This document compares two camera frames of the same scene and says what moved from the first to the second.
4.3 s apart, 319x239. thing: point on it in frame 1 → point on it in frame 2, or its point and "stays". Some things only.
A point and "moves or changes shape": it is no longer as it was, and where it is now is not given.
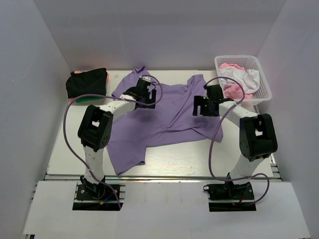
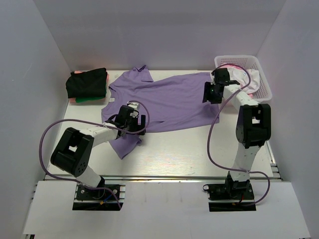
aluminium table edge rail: (77, 177) stays
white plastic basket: (247, 62) stays
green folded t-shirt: (82, 99) stays
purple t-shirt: (131, 130) moves or changes shape
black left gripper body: (146, 97) → (132, 125)
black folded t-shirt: (91, 82) stays
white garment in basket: (248, 79) stays
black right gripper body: (204, 102) → (210, 93)
